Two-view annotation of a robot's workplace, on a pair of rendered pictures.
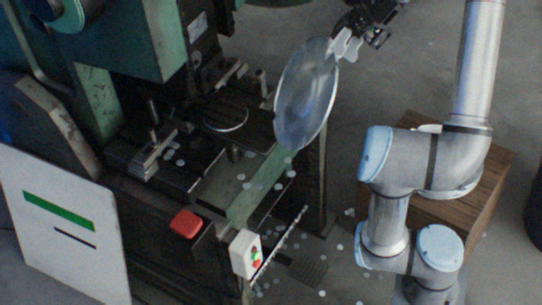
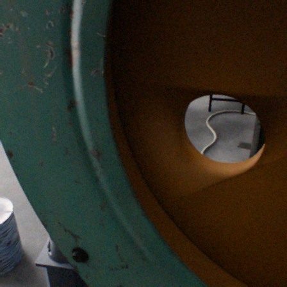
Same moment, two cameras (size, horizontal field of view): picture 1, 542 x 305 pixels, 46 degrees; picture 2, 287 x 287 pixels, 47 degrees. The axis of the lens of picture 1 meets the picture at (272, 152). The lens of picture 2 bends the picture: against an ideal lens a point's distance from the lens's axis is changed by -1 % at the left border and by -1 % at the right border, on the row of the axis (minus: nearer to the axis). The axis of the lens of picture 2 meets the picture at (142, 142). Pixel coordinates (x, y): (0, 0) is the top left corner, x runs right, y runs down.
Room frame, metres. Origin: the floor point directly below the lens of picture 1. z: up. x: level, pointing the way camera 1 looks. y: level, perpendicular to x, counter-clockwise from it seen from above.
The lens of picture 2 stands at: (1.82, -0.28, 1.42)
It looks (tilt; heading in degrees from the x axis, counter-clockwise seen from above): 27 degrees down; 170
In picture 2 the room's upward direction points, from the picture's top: straight up
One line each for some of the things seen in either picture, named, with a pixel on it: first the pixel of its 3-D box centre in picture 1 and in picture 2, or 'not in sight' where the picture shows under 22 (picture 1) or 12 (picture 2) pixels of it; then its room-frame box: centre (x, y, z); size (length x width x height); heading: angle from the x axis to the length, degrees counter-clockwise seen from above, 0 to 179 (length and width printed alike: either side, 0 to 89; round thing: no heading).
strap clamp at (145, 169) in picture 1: (152, 145); not in sight; (1.16, 0.32, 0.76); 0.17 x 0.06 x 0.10; 145
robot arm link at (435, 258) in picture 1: (434, 255); not in sight; (0.83, -0.39, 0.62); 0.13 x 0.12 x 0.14; 72
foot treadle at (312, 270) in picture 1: (249, 243); not in sight; (1.22, 0.11, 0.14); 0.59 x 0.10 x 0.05; 55
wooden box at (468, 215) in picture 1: (429, 196); not in sight; (1.32, -0.54, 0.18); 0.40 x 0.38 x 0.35; 51
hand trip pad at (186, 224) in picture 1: (188, 230); not in sight; (0.90, 0.22, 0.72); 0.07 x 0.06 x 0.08; 55
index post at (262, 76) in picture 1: (260, 82); not in sight; (1.37, 0.01, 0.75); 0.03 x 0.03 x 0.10; 55
